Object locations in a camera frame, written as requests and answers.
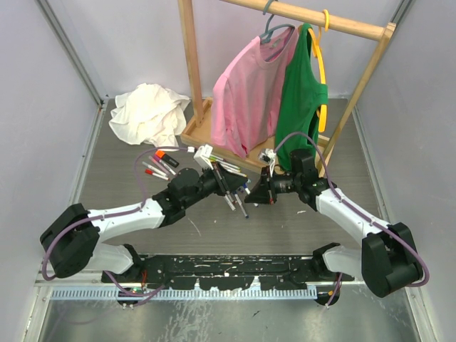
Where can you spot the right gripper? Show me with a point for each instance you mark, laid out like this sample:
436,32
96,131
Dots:
260,193

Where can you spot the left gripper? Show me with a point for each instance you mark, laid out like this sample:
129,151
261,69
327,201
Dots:
231,179

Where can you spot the white marker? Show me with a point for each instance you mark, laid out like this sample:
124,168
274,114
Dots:
244,188

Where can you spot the blue cap marker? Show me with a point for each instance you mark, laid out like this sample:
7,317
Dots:
241,206

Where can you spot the grey cap marker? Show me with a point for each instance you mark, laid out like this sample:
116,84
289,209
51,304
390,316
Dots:
230,202

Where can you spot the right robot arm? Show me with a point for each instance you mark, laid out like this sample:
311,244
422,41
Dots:
386,260

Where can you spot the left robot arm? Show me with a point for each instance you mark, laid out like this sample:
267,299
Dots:
76,240

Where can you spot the green cap marker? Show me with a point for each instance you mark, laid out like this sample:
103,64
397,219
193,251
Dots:
222,161

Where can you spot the wooden clothes rack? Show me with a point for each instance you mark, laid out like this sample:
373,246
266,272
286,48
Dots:
197,131

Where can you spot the orange black highlighter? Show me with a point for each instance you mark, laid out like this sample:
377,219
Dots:
167,158

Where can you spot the pink cap marker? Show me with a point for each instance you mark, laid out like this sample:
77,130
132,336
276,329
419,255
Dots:
167,167

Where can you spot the red cap marker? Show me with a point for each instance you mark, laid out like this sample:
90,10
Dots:
155,174

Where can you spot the pink t-shirt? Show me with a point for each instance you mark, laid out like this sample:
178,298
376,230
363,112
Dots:
247,96

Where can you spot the white crumpled cloth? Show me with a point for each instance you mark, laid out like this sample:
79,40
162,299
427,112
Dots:
150,114

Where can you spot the green tank top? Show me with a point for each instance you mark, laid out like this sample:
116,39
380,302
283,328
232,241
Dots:
302,95

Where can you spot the grey clothes hanger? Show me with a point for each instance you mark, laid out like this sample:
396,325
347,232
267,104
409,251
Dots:
266,37

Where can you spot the yellow clothes hanger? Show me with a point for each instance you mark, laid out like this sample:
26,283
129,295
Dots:
317,53

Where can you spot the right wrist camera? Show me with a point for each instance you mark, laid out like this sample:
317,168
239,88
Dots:
268,156

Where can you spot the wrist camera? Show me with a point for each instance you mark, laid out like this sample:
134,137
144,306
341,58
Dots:
201,155
268,156

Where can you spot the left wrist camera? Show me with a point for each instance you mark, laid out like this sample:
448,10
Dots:
201,155

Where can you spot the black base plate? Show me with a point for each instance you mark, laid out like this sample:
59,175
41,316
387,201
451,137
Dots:
226,272

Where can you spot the grey cable duct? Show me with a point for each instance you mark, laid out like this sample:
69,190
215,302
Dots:
66,293

